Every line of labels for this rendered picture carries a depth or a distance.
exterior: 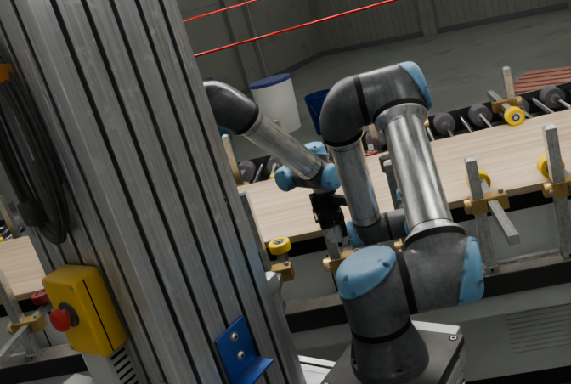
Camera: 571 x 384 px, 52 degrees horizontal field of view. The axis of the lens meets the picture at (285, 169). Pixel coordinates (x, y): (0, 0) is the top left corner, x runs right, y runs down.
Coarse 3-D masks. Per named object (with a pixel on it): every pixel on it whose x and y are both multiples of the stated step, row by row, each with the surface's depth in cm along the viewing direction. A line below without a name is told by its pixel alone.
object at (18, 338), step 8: (48, 304) 237; (40, 312) 231; (24, 328) 221; (16, 336) 216; (24, 336) 219; (8, 344) 212; (16, 344) 214; (0, 352) 208; (8, 352) 209; (0, 360) 204
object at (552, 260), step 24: (528, 264) 196; (552, 264) 192; (504, 288) 197; (528, 288) 196; (288, 312) 210; (312, 312) 207; (336, 312) 206; (24, 360) 231; (48, 360) 226; (72, 360) 225
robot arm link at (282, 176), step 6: (282, 168) 174; (288, 168) 174; (276, 174) 175; (282, 174) 173; (288, 174) 173; (294, 174) 172; (276, 180) 176; (282, 180) 174; (288, 180) 172; (294, 180) 173; (300, 180) 171; (282, 186) 175; (288, 186) 173; (294, 186) 174; (300, 186) 173
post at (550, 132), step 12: (552, 132) 181; (552, 144) 182; (552, 156) 183; (552, 168) 184; (552, 180) 186; (564, 180) 185; (564, 204) 188; (564, 216) 189; (564, 228) 190; (564, 240) 192
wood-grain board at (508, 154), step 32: (512, 128) 266; (448, 160) 251; (480, 160) 241; (512, 160) 231; (256, 192) 282; (288, 192) 269; (384, 192) 237; (448, 192) 219; (512, 192) 207; (288, 224) 233; (0, 256) 300; (32, 256) 285; (32, 288) 245
